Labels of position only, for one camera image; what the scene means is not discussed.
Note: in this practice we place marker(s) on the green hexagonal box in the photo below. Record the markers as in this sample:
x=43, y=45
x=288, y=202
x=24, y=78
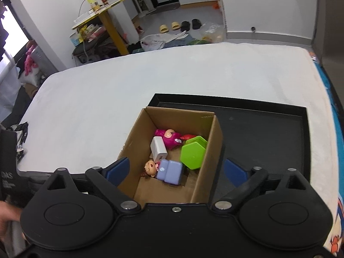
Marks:
x=192, y=154

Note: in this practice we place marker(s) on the blue tissue box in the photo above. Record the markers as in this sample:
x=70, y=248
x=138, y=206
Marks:
x=74, y=39

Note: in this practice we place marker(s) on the brown-haired doll figurine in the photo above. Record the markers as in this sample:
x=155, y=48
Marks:
x=149, y=168

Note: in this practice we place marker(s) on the yellow round table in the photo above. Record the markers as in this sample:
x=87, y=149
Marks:
x=115, y=35

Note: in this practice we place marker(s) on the magenta figurine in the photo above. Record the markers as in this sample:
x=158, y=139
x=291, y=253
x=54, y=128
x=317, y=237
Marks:
x=168, y=139

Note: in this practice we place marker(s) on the person's left hand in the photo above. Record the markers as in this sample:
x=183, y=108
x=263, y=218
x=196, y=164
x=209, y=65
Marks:
x=8, y=215

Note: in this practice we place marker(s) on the blue printed bedsheet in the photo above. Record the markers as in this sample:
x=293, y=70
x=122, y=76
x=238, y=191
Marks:
x=323, y=78

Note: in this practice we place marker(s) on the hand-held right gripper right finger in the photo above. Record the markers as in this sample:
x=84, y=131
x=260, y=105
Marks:
x=236, y=173

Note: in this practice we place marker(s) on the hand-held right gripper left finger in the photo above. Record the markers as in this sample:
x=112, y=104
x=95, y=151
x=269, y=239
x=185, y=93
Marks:
x=118, y=170

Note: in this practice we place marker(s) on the black tray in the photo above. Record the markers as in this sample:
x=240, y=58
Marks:
x=263, y=139

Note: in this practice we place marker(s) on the brown cardboard box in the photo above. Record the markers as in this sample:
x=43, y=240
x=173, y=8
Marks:
x=212, y=161

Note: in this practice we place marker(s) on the white charger cube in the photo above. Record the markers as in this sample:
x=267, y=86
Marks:
x=157, y=146

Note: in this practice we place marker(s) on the lilac toy box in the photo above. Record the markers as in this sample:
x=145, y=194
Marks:
x=172, y=173

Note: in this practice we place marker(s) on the clear plastic bag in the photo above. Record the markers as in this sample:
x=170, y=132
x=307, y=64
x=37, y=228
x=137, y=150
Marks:
x=212, y=33

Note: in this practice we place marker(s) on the white plastic bag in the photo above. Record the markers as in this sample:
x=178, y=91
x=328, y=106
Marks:
x=156, y=41

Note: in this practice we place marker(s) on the black and white patterned cloth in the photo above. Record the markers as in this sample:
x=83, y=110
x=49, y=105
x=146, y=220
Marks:
x=21, y=134

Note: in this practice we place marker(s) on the red figurine with yellow jar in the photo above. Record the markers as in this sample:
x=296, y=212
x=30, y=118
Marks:
x=188, y=137

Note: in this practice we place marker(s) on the pink plush toy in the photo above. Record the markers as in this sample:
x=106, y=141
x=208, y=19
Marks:
x=30, y=61

